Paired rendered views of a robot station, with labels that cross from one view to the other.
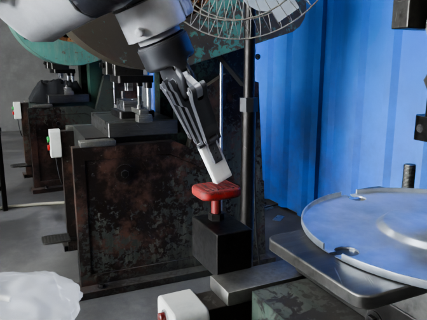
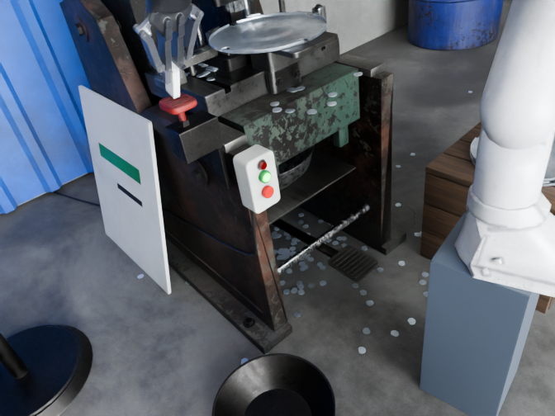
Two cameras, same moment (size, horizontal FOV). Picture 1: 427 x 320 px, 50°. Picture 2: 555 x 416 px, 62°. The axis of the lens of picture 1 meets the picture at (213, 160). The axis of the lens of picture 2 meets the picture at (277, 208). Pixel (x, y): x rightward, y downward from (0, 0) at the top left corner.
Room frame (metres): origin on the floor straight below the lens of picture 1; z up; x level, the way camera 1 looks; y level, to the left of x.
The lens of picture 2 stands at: (0.70, 0.90, 1.11)
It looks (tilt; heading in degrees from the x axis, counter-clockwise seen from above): 37 degrees down; 260
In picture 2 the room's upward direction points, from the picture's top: 10 degrees counter-clockwise
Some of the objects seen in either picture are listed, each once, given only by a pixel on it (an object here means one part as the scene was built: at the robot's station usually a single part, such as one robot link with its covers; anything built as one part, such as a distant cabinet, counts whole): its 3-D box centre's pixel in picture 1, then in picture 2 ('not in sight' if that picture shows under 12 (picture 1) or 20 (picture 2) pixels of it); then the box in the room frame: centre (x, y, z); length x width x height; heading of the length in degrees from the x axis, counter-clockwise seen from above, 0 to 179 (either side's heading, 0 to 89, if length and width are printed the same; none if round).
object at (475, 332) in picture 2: not in sight; (479, 323); (0.19, 0.34, 0.23); 0.18 x 0.18 x 0.45; 36
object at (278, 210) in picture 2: not in sight; (262, 175); (0.51, -0.36, 0.31); 0.43 x 0.42 x 0.01; 25
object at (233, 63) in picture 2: not in sight; (239, 49); (0.51, -0.36, 0.72); 0.20 x 0.16 x 0.03; 25
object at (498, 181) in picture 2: not in sight; (519, 117); (0.17, 0.31, 0.71); 0.18 x 0.11 x 0.25; 47
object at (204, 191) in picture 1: (216, 207); (181, 116); (0.71, 0.00, 0.72); 0.07 x 0.06 x 0.08; 115
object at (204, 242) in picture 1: (221, 273); (201, 157); (0.69, -0.01, 0.62); 0.10 x 0.06 x 0.20; 25
